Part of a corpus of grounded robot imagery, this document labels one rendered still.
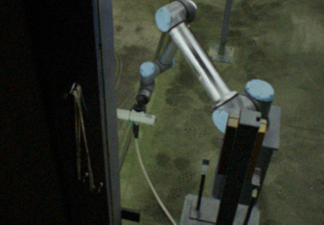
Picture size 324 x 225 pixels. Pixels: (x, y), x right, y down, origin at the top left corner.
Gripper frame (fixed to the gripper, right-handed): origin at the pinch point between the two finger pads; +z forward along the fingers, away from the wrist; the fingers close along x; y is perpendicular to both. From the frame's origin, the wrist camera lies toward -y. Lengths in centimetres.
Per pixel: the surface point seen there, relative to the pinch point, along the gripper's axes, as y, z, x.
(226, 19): 11, -128, -40
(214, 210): -29, 65, -53
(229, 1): -6, -128, -40
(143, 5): 46, -176, 37
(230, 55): 48, -130, -48
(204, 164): -59, 64, -45
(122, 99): 47, -57, 24
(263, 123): -104, 78, -60
